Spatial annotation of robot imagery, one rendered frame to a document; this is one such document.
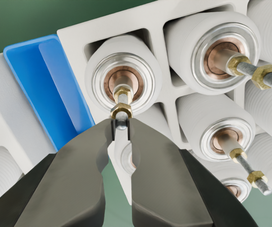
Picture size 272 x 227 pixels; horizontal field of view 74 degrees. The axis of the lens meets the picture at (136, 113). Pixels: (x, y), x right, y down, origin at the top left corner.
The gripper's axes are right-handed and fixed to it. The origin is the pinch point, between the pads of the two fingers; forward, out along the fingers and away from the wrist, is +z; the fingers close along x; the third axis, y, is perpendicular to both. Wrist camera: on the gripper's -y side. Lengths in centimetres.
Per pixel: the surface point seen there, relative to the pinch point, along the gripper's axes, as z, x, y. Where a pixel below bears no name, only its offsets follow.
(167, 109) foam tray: 16.8, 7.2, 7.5
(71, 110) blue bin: 34.5, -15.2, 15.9
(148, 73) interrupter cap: 9.4, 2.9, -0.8
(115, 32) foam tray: 16.8, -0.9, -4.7
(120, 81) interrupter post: 7.6, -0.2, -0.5
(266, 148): 14.0, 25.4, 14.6
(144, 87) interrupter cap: 9.4, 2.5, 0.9
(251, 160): 15.0, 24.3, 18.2
